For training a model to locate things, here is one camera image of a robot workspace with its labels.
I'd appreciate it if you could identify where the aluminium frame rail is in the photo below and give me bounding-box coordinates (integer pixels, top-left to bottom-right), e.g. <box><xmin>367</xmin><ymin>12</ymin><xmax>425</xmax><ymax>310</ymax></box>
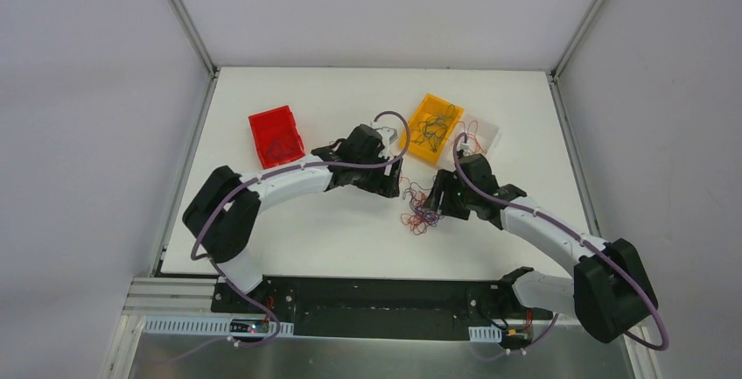
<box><xmin>122</xmin><ymin>277</ymin><xmax>217</xmax><ymax>315</ymax></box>

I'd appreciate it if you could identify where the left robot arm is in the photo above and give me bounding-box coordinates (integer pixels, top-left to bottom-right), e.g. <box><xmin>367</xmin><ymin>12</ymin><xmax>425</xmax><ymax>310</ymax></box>
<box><xmin>182</xmin><ymin>124</ymin><xmax>403</xmax><ymax>313</ymax></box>

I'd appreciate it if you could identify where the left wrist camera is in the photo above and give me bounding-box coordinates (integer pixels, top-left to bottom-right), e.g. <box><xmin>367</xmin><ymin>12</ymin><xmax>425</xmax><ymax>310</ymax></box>
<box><xmin>371</xmin><ymin>123</ymin><xmax>398</xmax><ymax>148</ymax></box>

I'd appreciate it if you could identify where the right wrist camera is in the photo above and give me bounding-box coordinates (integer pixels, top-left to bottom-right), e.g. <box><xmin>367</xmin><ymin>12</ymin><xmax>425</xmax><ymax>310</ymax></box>
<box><xmin>454</xmin><ymin>139</ymin><xmax>472</xmax><ymax>158</ymax></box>

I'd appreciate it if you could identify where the right white cable duct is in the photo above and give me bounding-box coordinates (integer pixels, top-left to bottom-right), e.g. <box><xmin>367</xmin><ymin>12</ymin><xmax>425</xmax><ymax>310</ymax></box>
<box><xmin>468</xmin><ymin>326</ymin><xmax>502</xmax><ymax>344</ymax></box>

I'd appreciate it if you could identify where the coloured wire bundle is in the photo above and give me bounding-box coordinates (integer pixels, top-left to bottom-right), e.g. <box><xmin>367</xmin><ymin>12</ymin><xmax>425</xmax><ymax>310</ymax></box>
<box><xmin>400</xmin><ymin>178</ymin><xmax>446</xmax><ymax>236</ymax></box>

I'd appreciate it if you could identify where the dark purple wire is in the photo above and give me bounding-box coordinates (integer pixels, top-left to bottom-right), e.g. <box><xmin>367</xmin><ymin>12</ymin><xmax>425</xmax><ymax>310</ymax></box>
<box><xmin>265</xmin><ymin>137</ymin><xmax>303</xmax><ymax>162</ymax></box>

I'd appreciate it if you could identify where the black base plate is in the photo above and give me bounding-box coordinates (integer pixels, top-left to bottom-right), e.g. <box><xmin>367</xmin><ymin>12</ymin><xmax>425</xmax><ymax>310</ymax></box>
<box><xmin>211</xmin><ymin>277</ymin><xmax>553</xmax><ymax>341</ymax></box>

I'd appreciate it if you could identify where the purple cable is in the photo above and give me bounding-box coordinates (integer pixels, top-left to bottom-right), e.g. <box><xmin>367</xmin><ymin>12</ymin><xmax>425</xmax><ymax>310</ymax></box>
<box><xmin>147</xmin><ymin>110</ymin><xmax>412</xmax><ymax>364</ymax></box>
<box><xmin>452</xmin><ymin>131</ymin><xmax>670</xmax><ymax>363</ymax></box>

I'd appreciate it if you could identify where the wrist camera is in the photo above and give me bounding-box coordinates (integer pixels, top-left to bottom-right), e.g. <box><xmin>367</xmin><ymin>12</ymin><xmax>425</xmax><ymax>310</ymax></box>
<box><xmin>371</xmin><ymin>123</ymin><xmax>398</xmax><ymax>148</ymax></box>
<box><xmin>454</xmin><ymin>139</ymin><xmax>472</xmax><ymax>158</ymax></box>

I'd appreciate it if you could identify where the white plastic bin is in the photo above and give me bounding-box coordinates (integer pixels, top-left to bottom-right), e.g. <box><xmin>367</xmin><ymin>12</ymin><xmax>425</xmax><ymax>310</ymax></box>
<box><xmin>437</xmin><ymin>112</ymin><xmax>501</xmax><ymax>167</ymax></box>

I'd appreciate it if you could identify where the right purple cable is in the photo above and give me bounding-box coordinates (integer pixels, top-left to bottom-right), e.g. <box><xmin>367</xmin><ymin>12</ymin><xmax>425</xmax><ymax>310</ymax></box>
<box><xmin>452</xmin><ymin>131</ymin><xmax>670</xmax><ymax>363</ymax></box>

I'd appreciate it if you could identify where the red plastic bin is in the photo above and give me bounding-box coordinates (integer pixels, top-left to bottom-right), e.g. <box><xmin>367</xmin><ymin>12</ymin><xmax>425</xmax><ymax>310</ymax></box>
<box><xmin>248</xmin><ymin>105</ymin><xmax>305</xmax><ymax>169</ymax></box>

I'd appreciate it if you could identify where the blue wire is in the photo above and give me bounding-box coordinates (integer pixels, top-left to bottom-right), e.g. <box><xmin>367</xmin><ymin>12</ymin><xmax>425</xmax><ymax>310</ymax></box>
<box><xmin>412</xmin><ymin>104</ymin><xmax>459</xmax><ymax>154</ymax></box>

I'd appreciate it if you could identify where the left white cable duct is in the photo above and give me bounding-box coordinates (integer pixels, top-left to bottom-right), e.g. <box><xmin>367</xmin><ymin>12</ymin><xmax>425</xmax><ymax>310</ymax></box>
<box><xmin>143</xmin><ymin>316</ymin><xmax>294</xmax><ymax>338</ymax></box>

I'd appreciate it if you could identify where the orange plastic bin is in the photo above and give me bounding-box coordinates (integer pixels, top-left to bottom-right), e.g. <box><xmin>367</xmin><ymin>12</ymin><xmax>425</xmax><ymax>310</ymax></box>
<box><xmin>401</xmin><ymin>94</ymin><xmax>465</xmax><ymax>165</ymax></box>

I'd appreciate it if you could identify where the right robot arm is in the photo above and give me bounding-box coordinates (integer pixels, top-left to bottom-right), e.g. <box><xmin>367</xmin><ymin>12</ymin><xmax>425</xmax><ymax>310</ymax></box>
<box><xmin>423</xmin><ymin>154</ymin><xmax>668</xmax><ymax>349</ymax></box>

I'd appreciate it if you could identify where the white cable duct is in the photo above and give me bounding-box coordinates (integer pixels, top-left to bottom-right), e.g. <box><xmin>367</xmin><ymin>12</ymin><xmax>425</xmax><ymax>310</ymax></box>
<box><xmin>468</xmin><ymin>326</ymin><xmax>502</xmax><ymax>344</ymax></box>
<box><xmin>143</xmin><ymin>316</ymin><xmax>294</xmax><ymax>338</ymax></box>

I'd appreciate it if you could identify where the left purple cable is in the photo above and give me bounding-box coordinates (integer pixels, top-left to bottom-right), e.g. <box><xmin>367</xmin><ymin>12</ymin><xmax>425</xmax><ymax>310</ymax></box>
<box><xmin>147</xmin><ymin>110</ymin><xmax>412</xmax><ymax>364</ymax></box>

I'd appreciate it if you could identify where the orange wire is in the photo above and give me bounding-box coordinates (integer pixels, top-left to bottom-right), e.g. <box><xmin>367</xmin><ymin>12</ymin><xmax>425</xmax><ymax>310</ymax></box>
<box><xmin>463</xmin><ymin>121</ymin><xmax>488</xmax><ymax>156</ymax></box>

